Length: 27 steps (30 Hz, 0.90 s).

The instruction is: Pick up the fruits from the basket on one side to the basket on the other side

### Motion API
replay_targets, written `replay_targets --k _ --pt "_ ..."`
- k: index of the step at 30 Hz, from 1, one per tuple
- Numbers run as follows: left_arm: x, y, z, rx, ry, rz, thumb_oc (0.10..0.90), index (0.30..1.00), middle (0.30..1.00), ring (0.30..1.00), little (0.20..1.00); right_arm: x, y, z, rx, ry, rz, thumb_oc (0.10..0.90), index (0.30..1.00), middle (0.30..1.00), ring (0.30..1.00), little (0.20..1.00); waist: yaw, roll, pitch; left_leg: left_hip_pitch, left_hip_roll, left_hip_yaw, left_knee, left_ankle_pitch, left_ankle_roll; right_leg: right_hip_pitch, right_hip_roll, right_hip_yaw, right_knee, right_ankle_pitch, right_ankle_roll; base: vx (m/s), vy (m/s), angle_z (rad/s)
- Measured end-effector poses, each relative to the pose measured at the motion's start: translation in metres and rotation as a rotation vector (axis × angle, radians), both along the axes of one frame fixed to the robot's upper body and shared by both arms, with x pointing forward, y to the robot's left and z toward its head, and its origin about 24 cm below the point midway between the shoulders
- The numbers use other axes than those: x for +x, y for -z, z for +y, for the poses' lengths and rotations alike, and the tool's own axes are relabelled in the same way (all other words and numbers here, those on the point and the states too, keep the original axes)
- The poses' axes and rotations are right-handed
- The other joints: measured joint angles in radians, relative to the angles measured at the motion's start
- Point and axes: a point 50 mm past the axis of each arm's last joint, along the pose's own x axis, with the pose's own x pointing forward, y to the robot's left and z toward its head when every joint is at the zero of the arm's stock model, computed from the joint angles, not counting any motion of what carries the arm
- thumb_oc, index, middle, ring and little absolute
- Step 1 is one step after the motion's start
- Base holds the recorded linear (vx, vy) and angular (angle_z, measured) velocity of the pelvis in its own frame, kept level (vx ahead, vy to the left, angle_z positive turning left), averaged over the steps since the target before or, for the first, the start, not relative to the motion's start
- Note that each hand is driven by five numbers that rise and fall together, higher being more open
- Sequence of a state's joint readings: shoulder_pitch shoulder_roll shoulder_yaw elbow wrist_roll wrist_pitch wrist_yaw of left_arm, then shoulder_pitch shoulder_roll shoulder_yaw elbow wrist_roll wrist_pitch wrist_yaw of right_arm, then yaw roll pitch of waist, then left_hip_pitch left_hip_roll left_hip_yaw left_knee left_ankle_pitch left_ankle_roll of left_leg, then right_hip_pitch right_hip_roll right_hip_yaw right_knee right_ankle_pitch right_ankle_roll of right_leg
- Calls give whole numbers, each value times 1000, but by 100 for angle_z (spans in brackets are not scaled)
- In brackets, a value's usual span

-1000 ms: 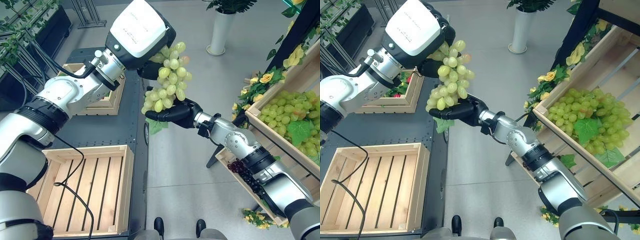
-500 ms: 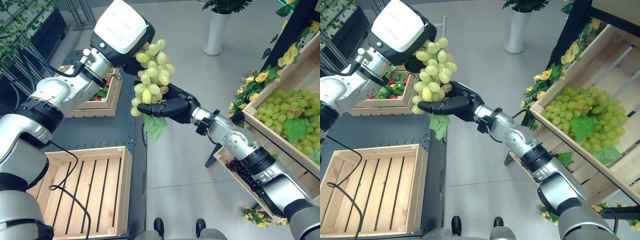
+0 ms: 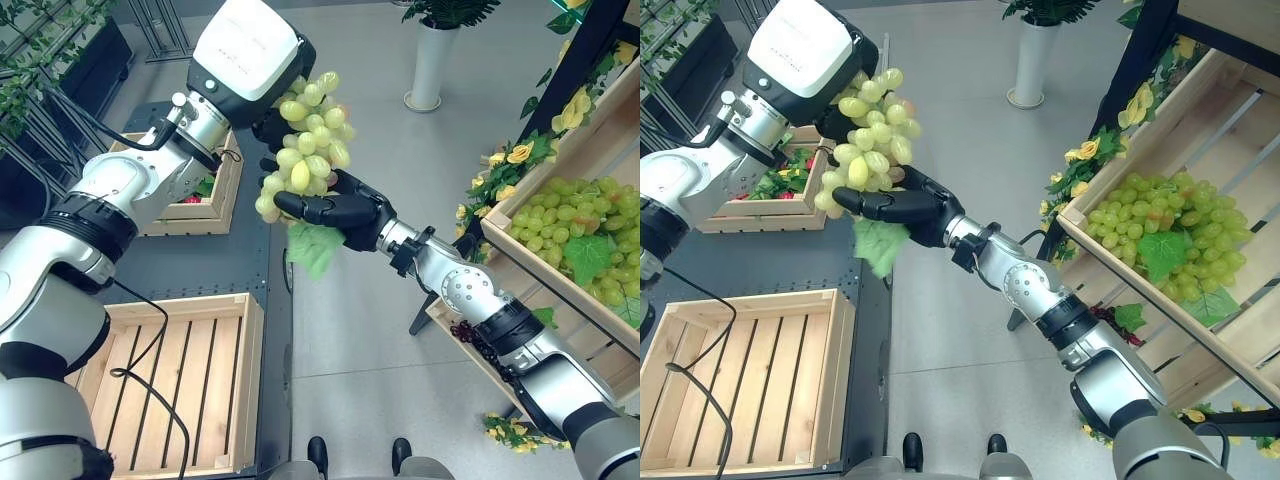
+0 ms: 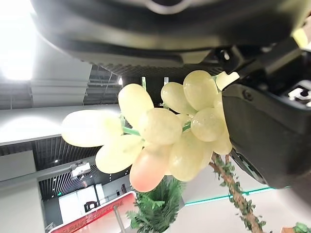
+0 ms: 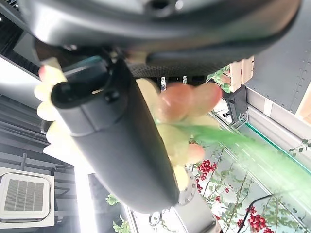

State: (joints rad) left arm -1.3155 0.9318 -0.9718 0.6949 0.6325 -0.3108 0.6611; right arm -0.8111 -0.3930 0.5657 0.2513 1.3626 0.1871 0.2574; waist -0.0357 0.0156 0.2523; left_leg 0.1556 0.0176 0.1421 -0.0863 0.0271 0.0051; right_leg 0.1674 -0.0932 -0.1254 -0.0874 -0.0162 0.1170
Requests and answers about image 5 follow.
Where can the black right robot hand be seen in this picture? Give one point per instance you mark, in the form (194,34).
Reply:
(116,145)

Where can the green plastic leaf sprig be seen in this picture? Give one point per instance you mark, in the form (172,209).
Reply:
(245,143)

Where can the green leafy vine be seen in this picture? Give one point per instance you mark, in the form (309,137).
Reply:
(114,201)
(222,77)

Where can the white ceiling light strip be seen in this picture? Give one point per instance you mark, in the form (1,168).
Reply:
(83,201)

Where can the red berry cluster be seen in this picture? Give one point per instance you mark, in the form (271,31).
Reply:
(206,168)
(258,222)

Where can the white ceiling air conditioner cassette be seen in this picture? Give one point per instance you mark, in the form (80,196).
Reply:
(25,195)

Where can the black box fixture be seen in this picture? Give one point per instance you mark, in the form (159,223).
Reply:
(234,102)

